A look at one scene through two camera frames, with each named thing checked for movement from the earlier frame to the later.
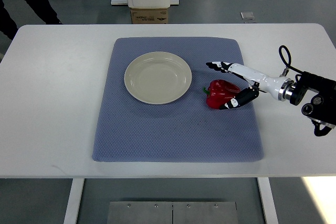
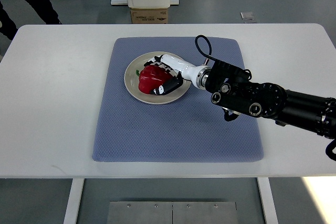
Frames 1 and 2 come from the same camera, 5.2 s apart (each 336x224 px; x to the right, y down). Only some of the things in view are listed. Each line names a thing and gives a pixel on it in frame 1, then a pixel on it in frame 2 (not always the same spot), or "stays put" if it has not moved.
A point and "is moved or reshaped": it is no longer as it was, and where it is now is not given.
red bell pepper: (219, 92) is moved or reshaped
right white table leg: (268, 201) stays put
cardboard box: (149, 16) stays put
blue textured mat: (185, 130) stays put
